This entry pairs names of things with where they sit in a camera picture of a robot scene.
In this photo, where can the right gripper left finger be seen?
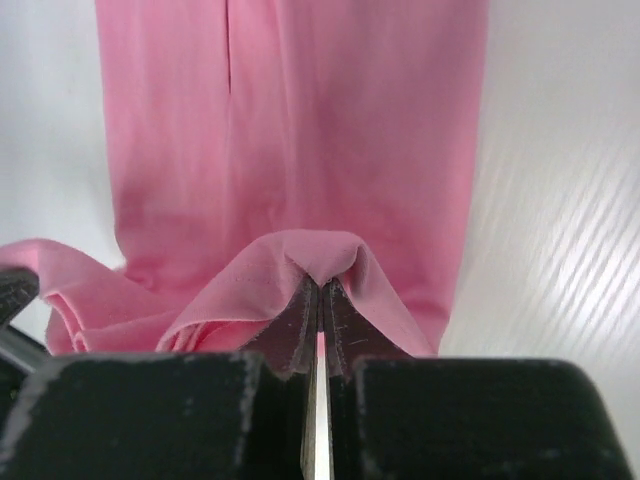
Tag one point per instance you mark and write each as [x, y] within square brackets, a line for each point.
[288, 343]

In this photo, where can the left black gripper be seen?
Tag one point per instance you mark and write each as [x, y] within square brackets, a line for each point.
[19, 288]

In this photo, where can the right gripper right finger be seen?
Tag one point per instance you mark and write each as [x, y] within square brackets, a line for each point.
[349, 335]

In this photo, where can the pink t shirt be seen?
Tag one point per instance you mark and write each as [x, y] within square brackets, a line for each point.
[255, 143]

